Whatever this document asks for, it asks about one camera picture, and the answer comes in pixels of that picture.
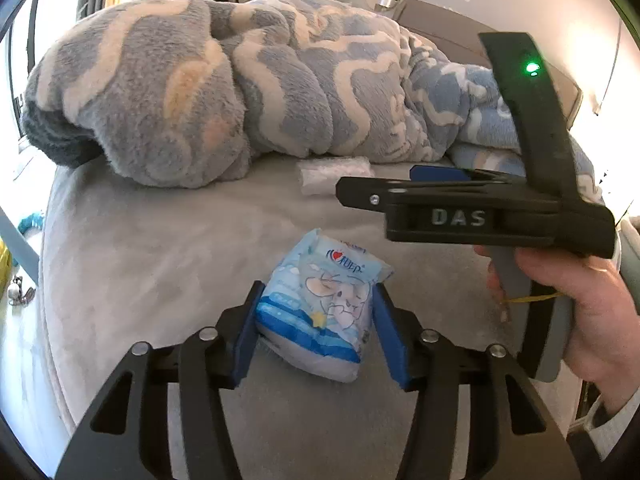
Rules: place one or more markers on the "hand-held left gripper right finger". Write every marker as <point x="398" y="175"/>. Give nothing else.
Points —
<point x="391" y="347"/>

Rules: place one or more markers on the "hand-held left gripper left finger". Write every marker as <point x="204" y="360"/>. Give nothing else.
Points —
<point x="247" y="342"/>

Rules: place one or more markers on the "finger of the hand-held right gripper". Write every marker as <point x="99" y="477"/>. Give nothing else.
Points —
<point x="370" y="192"/>
<point x="437" y="172"/>

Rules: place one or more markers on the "blue tissue pack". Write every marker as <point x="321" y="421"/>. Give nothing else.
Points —
<point x="320" y="310"/>

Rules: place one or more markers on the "person's right forearm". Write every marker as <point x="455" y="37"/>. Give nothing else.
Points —
<point x="615" y="425"/>

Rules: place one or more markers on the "person's right hand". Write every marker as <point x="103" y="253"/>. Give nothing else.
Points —
<point x="600" y="320"/>

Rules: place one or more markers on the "clear plastic wrap roll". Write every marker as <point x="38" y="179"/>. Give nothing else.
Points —
<point x="330" y="175"/>

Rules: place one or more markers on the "grey plush bed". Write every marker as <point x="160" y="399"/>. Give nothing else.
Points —
<point x="150" y="260"/>

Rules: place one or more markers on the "grey padded headboard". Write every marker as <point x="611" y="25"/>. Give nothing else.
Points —
<point x="450" y="30"/>

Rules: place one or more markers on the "blue patterned fleece blanket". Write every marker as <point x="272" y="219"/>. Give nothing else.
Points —
<point x="200" y="85"/>

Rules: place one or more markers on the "blue plush toy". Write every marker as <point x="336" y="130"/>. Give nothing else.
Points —
<point x="32" y="222"/>

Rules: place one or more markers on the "yellow plastic bag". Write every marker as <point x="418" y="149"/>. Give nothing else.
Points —
<point x="5" y="265"/>

